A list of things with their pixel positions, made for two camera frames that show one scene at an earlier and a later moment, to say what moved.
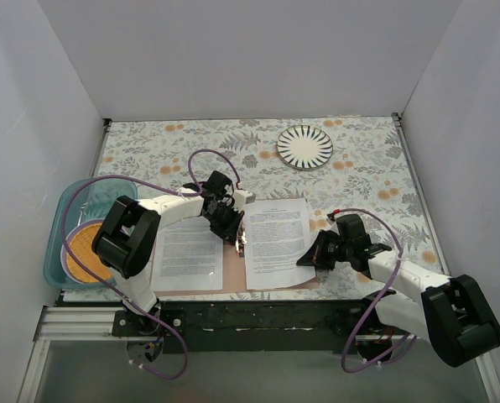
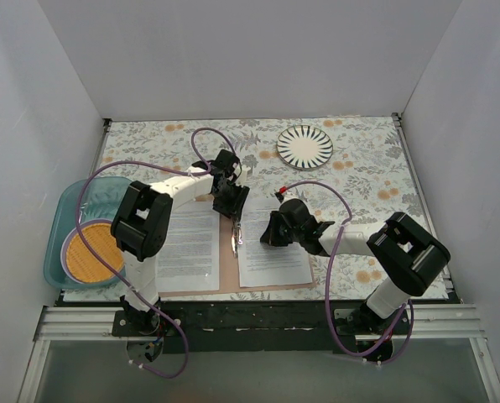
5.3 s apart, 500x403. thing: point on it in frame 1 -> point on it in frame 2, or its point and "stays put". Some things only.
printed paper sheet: [188, 257] stays put
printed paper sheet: [278, 233] stays put
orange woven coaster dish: [80, 238] stays put
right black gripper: [325, 250] -> [273, 231]
